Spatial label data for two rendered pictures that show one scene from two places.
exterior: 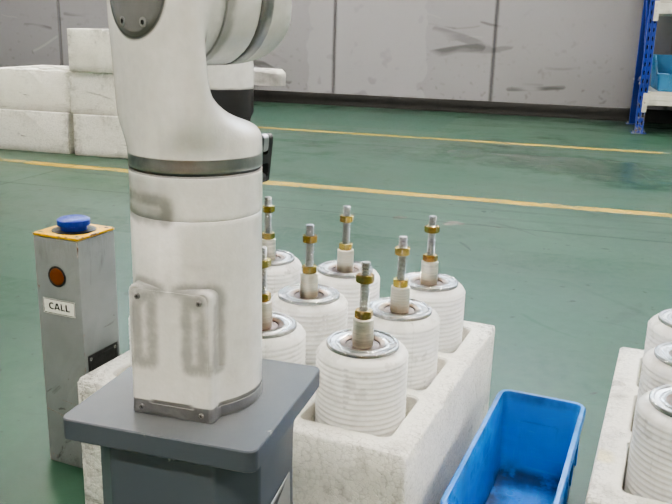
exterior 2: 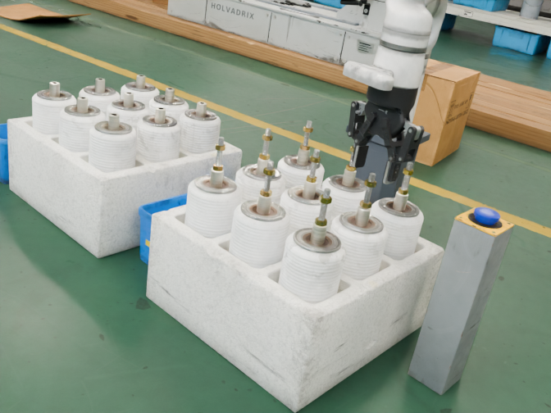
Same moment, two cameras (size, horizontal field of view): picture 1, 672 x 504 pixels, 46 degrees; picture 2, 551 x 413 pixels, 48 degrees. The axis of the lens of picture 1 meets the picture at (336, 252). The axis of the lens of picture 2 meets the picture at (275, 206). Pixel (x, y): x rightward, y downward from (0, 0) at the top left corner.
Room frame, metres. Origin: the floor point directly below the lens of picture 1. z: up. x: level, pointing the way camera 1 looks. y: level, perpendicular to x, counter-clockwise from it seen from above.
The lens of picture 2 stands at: (1.92, 0.27, 0.69)
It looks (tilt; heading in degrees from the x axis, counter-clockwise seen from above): 25 degrees down; 196
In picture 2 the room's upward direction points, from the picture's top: 9 degrees clockwise
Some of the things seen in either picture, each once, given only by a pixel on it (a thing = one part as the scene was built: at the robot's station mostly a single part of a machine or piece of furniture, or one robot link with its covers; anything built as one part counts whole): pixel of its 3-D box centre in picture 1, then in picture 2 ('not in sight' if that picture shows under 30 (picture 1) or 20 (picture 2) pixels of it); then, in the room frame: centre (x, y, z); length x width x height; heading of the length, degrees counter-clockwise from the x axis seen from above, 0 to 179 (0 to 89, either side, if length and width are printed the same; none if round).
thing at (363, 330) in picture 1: (363, 332); (302, 156); (0.77, -0.03, 0.26); 0.02 x 0.02 x 0.03
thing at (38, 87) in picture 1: (57, 87); not in sight; (3.77, 1.32, 0.27); 0.39 x 0.39 x 0.18; 76
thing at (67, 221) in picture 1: (73, 225); (485, 217); (0.97, 0.33, 0.32); 0.04 x 0.04 x 0.02
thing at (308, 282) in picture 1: (309, 285); (309, 189); (0.92, 0.03, 0.26); 0.02 x 0.02 x 0.03
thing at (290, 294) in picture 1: (308, 295); (308, 196); (0.92, 0.03, 0.25); 0.08 x 0.08 x 0.01
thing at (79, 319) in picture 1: (81, 347); (457, 304); (0.97, 0.33, 0.16); 0.07 x 0.07 x 0.31; 67
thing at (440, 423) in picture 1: (305, 414); (293, 273); (0.93, 0.03, 0.09); 0.39 x 0.39 x 0.18; 67
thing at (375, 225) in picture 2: not in sight; (361, 223); (0.97, 0.14, 0.25); 0.08 x 0.08 x 0.01
